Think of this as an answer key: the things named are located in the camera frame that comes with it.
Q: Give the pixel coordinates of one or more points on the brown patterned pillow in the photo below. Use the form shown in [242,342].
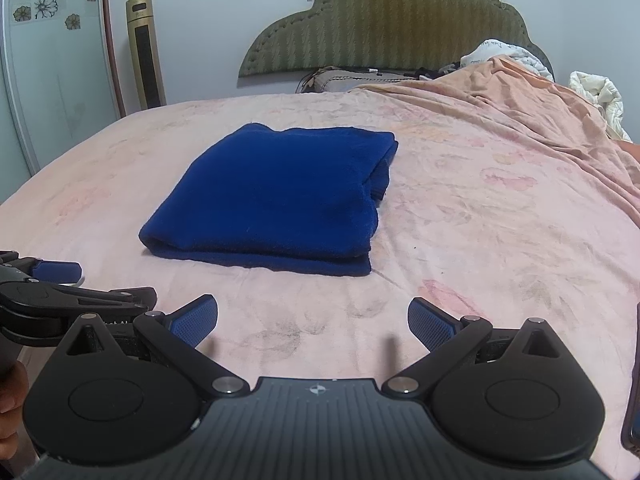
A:
[345,81]

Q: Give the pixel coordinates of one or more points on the dark maroon object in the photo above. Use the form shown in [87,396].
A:
[631,385]

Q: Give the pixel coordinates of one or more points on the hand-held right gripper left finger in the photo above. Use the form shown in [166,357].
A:
[195,320]

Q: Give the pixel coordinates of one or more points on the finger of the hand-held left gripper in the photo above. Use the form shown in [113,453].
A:
[57,272]
[75,302]

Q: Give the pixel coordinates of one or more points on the cream crumpled quilt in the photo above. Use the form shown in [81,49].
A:
[600,95]

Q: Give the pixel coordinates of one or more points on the white quilt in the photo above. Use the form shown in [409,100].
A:
[500,50]

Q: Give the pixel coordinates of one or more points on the blue beaded sweater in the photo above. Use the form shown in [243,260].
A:
[275,195]

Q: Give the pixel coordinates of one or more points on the dark clothes on pillow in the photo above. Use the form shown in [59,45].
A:
[440,71]

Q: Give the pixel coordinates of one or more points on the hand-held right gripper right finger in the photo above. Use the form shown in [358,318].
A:
[430,320]

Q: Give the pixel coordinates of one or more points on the peach blanket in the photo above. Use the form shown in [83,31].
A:
[525,105]

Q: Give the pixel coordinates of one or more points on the person's left hand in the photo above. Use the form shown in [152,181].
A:
[12,400]

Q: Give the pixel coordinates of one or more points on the flower-print wardrobe door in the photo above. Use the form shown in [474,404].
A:
[50,85]

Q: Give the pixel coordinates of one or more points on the olive padded headboard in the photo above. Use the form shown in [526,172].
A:
[400,15]

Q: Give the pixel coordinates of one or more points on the golden tower fan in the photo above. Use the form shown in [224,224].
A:
[145,50]

